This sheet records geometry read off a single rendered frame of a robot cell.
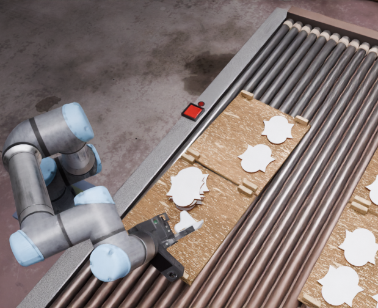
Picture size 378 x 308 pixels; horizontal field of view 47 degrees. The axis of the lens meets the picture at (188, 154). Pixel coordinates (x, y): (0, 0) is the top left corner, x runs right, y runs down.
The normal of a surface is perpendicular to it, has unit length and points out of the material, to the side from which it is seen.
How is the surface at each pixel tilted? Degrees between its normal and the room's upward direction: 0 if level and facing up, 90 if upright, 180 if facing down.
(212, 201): 0
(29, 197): 16
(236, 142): 0
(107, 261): 43
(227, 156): 0
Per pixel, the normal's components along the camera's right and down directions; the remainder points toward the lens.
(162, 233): -0.41, 0.05
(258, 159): -0.08, -0.60
